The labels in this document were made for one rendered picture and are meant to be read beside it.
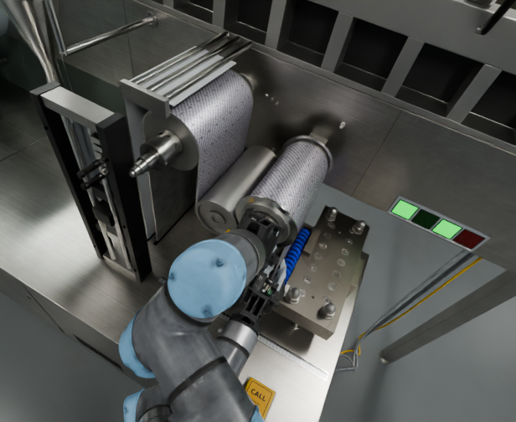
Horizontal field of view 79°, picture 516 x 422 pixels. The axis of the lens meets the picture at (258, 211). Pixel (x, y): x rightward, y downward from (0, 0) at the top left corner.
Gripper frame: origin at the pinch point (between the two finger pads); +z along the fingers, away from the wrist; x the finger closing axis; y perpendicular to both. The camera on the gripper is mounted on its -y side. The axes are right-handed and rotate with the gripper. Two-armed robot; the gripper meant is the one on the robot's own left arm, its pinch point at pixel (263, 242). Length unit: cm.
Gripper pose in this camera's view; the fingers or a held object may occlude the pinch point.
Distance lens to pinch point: 66.4
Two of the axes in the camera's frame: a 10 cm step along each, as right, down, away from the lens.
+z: 2.3, -0.8, 9.7
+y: 4.2, -8.9, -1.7
